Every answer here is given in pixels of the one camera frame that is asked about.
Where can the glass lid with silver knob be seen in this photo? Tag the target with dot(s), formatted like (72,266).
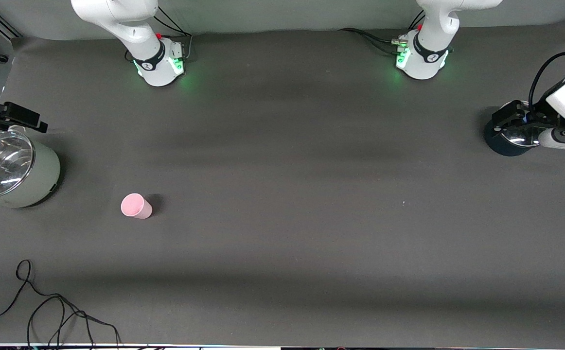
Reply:
(5,165)

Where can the grey-green cooking pot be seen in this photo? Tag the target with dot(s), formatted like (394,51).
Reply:
(44,175)

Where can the pink plastic cup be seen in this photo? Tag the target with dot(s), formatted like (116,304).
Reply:
(134,205)

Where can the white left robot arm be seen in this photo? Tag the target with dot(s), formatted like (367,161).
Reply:
(433,29)

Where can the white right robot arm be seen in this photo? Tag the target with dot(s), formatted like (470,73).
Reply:
(117,14)

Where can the glass lid with blue knob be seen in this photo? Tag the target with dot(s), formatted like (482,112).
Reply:
(518,140)

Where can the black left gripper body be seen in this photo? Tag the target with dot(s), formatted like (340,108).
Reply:
(538,118)

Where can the dark grey table mat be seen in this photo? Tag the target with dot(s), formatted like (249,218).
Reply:
(282,243)

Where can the dark blue saucepan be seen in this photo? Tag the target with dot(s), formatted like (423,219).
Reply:
(501,146)

